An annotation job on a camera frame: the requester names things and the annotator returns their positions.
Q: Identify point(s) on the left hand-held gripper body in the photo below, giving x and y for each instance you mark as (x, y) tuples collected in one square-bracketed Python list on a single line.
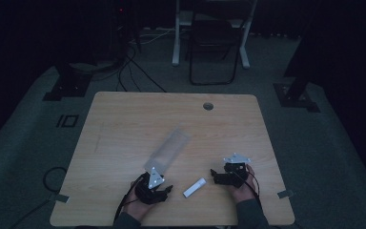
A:
[(148, 194)]

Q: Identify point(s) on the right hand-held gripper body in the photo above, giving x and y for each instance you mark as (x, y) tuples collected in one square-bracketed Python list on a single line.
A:
[(233, 173)]

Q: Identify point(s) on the clear plastic pouch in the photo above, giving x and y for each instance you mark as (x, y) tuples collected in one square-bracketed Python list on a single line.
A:
[(168, 149)]

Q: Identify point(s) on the person's left hand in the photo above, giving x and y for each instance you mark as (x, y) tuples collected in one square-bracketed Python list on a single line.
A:
[(136, 206)]

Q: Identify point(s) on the person's right hand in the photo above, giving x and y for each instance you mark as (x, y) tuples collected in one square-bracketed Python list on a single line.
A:
[(244, 192)]

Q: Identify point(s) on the white tube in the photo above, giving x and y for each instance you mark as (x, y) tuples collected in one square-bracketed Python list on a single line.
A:
[(194, 187)]

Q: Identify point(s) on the grey tape strip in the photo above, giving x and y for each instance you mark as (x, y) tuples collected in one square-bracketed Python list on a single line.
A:
[(285, 193), (59, 197)]

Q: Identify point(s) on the black folding chair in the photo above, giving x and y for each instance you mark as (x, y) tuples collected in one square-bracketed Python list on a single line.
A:
[(214, 51)]

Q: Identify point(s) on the black stand with base plate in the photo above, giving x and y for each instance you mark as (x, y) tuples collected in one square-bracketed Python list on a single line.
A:
[(295, 95), (70, 86)]

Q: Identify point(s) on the white desk frame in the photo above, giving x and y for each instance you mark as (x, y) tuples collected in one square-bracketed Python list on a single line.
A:
[(177, 47)]

